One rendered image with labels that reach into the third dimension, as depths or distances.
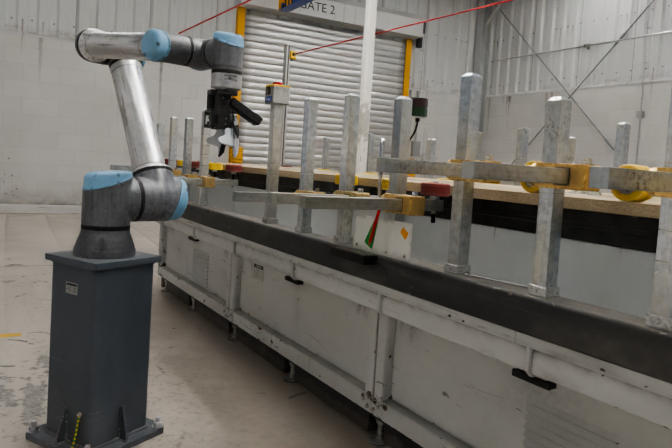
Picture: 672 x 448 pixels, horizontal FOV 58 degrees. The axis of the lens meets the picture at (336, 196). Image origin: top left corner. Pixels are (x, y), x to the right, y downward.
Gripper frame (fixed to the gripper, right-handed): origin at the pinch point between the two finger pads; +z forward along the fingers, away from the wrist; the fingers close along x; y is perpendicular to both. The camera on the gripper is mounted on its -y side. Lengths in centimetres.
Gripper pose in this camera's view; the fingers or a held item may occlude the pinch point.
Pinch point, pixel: (228, 158)
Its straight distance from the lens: 184.7
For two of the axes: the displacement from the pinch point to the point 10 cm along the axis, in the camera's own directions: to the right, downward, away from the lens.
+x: 4.7, 0.8, -8.8
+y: -8.8, -0.3, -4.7
